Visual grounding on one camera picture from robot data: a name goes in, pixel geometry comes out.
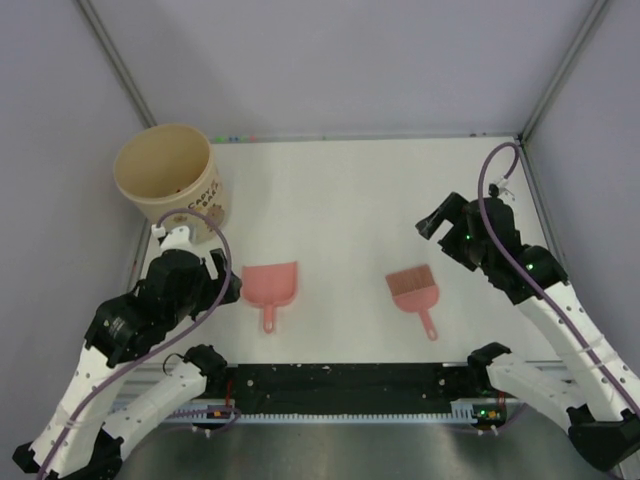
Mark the aluminium frame post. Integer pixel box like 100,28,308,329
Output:
73,0,157,128
518,0,614,145

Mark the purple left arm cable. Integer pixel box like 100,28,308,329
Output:
34,208,241,480

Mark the beige capybara bucket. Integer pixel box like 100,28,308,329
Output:
113,124,228,226

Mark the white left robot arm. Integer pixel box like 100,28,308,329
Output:
13,249,241,479

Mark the left aluminium frame post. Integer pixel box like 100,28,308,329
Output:
73,0,157,128

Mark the grey slotted cable duct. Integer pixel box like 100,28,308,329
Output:
164,402,507,425

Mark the right aluminium frame post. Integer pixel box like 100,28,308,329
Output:
518,0,614,145

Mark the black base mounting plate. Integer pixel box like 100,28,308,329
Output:
200,363,498,414

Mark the pink hand brush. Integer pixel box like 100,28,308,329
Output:
385,264,440,341

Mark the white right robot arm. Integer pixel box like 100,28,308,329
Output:
416,193,639,472

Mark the pink dustpan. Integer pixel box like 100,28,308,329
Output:
241,262,298,334

